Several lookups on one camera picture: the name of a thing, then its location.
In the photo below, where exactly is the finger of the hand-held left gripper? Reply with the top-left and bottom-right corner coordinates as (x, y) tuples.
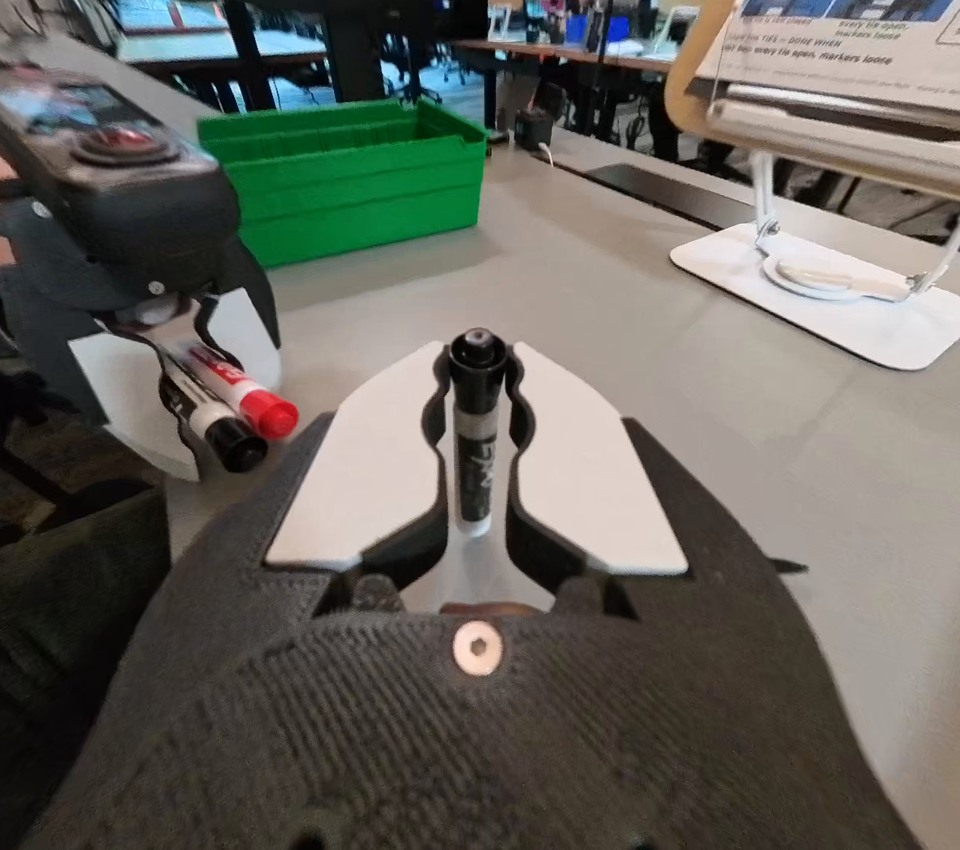
(69, 328), (202, 483)
(193, 287), (284, 392)

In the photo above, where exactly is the green plastic bin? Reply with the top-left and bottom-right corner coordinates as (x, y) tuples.
(196, 98), (490, 269)

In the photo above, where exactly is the black power adapter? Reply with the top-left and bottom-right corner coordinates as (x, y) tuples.
(513, 109), (556, 152)

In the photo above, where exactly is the black dry-erase marker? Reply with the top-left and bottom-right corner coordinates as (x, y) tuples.
(448, 327), (513, 537)
(161, 355), (270, 476)

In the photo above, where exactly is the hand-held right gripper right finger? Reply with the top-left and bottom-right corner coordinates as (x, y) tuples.
(506, 342), (690, 596)

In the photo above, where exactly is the red dry-erase marker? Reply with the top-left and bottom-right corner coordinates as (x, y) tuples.
(183, 340), (301, 442)

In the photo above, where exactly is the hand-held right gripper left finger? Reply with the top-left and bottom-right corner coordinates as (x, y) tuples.
(264, 340), (451, 592)

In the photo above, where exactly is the white document stand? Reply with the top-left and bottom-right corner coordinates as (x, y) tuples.
(669, 81), (960, 371)

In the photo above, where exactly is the black desk cable cover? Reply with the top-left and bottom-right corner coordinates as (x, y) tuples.
(585, 163), (759, 232)

